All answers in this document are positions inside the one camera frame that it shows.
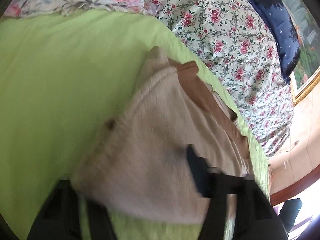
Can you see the green bed sheet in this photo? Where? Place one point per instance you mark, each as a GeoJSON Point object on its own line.
{"type": "Point", "coordinates": [60, 78]}

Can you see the navy blue pillow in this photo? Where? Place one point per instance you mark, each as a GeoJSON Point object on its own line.
{"type": "Point", "coordinates": [278, 20]}

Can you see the rose floral quilt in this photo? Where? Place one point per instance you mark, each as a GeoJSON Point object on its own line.
{"type": "Point", "coordinates": [232, 40]}

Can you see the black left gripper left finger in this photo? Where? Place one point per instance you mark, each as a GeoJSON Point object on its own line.
{"type": "Point", "coordinates": [59, 217]}

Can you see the wooden window frame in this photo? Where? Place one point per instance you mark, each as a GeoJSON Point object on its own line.
{"type": "Point", "coordinates": [296, 188]}

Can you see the beige knit sweater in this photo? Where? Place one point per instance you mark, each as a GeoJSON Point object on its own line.
{"type": "Point", "coordinates": [138, 165]}

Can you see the gold framed landscape painting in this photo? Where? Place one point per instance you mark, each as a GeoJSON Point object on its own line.
{"type": "Point", "coordinates": [305, 77]}

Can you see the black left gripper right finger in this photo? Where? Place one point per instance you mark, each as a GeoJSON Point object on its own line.
{"type": "Point", "coordinates": [255, 218]}

